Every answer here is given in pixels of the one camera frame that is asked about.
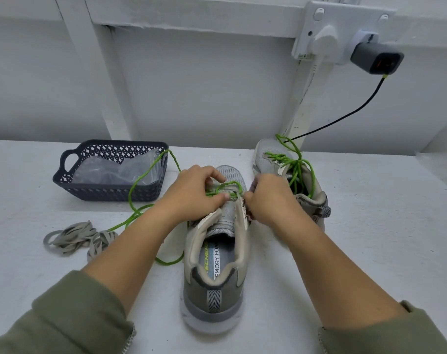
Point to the person's right forearm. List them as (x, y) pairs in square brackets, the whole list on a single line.
[(356, 291)]

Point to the person's left forearm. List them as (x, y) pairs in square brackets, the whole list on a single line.
[(76, 298)]

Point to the gray sneaker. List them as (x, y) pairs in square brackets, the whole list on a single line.
[(318, 206), (215, 298)]

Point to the beige shoelace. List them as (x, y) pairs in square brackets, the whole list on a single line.
[(70, 237), (102, 243)]

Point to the person's left hand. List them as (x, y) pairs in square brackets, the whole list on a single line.
[(190, 197)]

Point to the clear plastic bag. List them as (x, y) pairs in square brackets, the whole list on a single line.
[(113, 169)]

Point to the dark plastic lattice basket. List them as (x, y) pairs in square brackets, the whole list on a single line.
[(98, 191)]

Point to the person's right hand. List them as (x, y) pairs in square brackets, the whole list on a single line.
[(273, 202)]

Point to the white wall socket plate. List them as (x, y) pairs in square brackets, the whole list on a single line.
[(345, 14)]

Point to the green shoelace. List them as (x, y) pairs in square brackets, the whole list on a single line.
[(131, 195), (293, 166)]

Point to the white plug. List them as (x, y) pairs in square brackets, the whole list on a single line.
[(325, 40)]

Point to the gray charger adapter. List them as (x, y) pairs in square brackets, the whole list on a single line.
[(377, 58)]

